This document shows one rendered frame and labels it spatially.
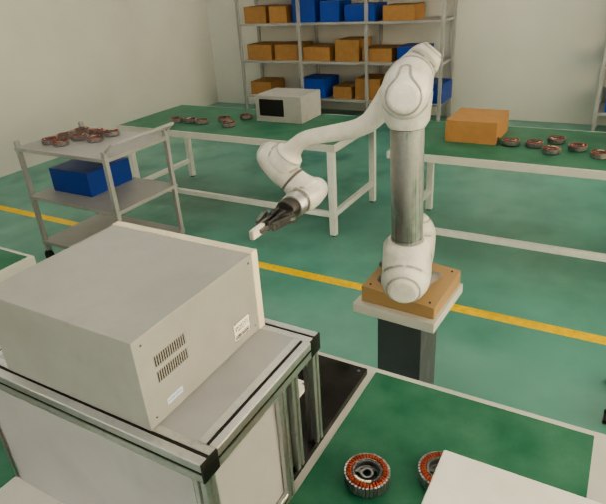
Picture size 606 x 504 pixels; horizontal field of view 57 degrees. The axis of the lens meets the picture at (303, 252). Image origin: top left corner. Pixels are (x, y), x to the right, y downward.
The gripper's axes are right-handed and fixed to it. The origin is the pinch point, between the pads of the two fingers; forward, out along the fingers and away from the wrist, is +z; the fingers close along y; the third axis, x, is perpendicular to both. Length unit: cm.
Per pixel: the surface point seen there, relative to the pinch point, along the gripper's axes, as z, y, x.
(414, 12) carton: -578, 161, 11
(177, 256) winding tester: 48, -14, 18
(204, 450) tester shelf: 77, -41, -2
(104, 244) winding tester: 51, 7, 18
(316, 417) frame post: 38, -40, -28
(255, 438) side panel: 63, -41, -12
